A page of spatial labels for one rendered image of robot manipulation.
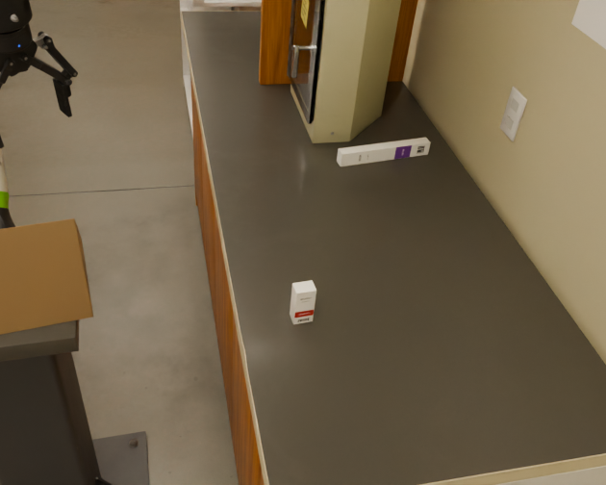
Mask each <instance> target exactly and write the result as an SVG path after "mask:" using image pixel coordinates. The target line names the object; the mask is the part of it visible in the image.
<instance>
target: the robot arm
mask: <svg viewBox="0 0 606 485"><path fill-rule="evenodd" d="M32 16H33V14H32V10H31V6H30V2H29V0H0V72H1V73H0V89H1V87H2V85H3V84H5V83H6V81H7V79H8V77H9V76H11V77H13V76H14V75H16V74H17V73H19V72H24V71H27V70H28V68H29V67H30V66H33V67H35V68H37V69H39V70H41V71H43V72H45V73H47V74H48V75H50V76H52V77H54V78H53V83H54V88H55V92H56V95H57V99H58V103H59V107H60V110H61V111H62V112H63V113H64V114H65V115H66V116H68V117H71V116H72V113H71V109H70V105H69V100H68V97H69V96H71V91H70V85H71V84H72V81H71V80H70V78H72V77H76V76H77V75H78V72H77V71H76V70H75V69H74V68H73V66H72V65H71V64H70V63H69V62H68V61H67V60H66V59H65V58H64V57H63V55H62V54H61V53H60V52H59V51H58V50H57V49H56V48H55V45H54V43H53V40H52V39H51V38H50V37H49V36H48V35H46V34H45V33H44V32H42V31H40V32H39V33H38V37H37V38H33V37H32V33H31V29H30V25H29V21H30V20H31V19H32ZM38 46H39V47H40V48H42V49H45V50H46V51H47V52H48V53H49V54H50V55H51V56H52V57H53V58H54V59H55V60H56V62H57V63H58V64H59V65H60V66H61V67H62V68H63V69H64V70H63V71H62V72H60V71H59V70H57V69H56V68H54V67H52V66H50V65H49V64H46V63H44V62H43V61H41V60H39V59H38V58H36V57H35V54H36V52H37V49H38ZM3 147H4V144H3V142H2V139H1V136H0V229H3V228H10V227H16V226H15V225H14V223H13V220H12V218H11V215H10V211H9V190H8V184H7V177H6V171H5V166H4V160H3V154H2V148H3Z"/></svg>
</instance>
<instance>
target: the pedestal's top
mask: <svg viewBox="0 0 606 485"><path fill-rule="evenodd" d="M79 325H80V320H79V319H77V320H73V321H68V322H62V323H57V324H52V325H47V326H42V327H37V328H32V329H27V330H21V331H16V332H12V333H7V334H1V335H0V361H8V360H14V359H22V358H30V357H37V356H44V355H51V354H59V353H66V352H73V351H79Z"/></svg>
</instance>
